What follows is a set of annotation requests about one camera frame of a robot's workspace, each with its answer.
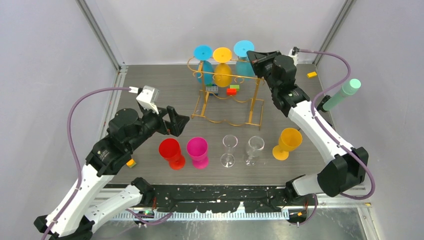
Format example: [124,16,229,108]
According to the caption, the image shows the gold wire glass rack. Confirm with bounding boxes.
[186,56,265,129]

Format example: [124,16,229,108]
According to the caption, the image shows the teal back wine glass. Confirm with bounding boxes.
[233,40,255,77]

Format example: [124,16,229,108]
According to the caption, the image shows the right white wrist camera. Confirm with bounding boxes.
[288,46,300,66]

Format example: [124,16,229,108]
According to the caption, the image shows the mint green cylinder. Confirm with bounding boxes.
[322,78,362,112]

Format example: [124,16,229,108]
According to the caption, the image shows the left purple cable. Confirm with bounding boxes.
[39,86,138,240]

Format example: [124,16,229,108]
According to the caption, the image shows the yellow back wine glass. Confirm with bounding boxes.
[212,47,233,88]

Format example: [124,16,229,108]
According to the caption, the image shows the clear wine glass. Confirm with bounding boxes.
[243,136,265,166]
[220,134,238,168]

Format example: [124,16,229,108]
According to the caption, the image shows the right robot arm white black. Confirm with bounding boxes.
[247,47,369,205]

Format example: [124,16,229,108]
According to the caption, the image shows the orange front wine glass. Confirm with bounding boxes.
[272,128,303,161]

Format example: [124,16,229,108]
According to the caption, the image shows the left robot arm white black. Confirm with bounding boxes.
[34,106,190,240]

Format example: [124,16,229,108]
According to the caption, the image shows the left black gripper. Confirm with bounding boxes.
[127,102,190,152]

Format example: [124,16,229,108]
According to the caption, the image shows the orange block on table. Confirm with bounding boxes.
[126,159,137,168]

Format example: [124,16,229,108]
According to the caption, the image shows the red green toy bricks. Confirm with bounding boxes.
[226,84,240,96]

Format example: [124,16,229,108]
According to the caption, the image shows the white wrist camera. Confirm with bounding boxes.
[129,85,160,115]
[288,46,300,66]

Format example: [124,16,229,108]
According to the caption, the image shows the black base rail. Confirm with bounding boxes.
[99,183,339,221]

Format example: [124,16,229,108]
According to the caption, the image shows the blue back wine glass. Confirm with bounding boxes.
[193,45,214,85]

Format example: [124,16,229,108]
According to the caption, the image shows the yellow small block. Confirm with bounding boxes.
[307,71,318,79]

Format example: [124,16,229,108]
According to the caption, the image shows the red back wine glass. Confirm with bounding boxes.
[158,138,186,170]

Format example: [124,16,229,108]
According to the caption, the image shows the magenta wine glass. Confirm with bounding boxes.
[186,137,209,170]

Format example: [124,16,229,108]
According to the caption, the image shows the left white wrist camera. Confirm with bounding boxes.
[129,85,160,115]

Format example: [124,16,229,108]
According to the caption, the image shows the blue green toy bricks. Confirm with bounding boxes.
[205,85,219,96]

